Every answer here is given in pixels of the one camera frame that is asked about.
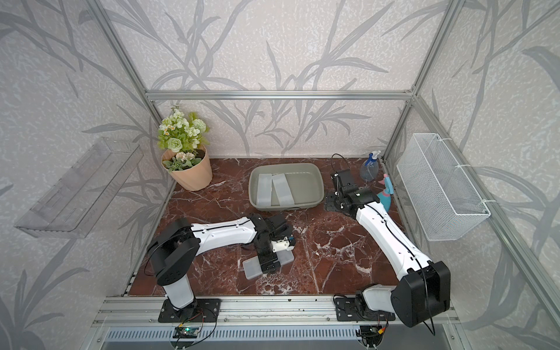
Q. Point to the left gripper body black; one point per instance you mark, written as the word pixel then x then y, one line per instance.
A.
pixel 267 257

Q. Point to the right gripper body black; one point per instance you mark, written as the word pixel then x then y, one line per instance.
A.
pixel 332 201

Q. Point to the translucent white pencil case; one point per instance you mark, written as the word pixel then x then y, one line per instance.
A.
pixel 264 190

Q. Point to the grey-green plastic storage box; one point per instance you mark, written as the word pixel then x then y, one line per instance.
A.
pixel 305 181

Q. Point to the translucent pencil case front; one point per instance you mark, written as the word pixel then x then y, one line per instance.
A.
pixel 253 268

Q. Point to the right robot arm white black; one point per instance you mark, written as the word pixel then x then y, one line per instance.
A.
pixel 424 287

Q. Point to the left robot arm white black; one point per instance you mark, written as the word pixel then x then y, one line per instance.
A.
pixel 172 252

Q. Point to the clear blue spray bottle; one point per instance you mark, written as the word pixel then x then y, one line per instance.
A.
pixel 370 168

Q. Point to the teal pink spray bottle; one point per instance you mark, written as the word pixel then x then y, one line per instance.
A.
pixel 386 192

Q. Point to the terracotta pot with flowers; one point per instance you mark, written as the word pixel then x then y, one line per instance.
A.
pixel 182 137

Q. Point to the left green circuit board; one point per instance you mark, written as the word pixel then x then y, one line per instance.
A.
pixel 185 332

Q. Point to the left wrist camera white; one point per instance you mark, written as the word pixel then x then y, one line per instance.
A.
pixel 285 244

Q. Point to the white wire mesh basket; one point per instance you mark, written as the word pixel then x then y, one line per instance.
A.
pixel 446 202

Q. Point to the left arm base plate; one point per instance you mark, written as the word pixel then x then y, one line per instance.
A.
pixel 200 310

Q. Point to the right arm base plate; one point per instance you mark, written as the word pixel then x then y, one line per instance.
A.
pixel 354 309

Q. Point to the right circuit board with wires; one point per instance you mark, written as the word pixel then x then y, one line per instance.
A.
pixel 371 335

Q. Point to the aluminium front rail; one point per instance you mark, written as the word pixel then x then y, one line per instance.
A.
pixel 243 310

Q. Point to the clear plastic wall shelf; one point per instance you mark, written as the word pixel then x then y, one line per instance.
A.
pixel 72 207

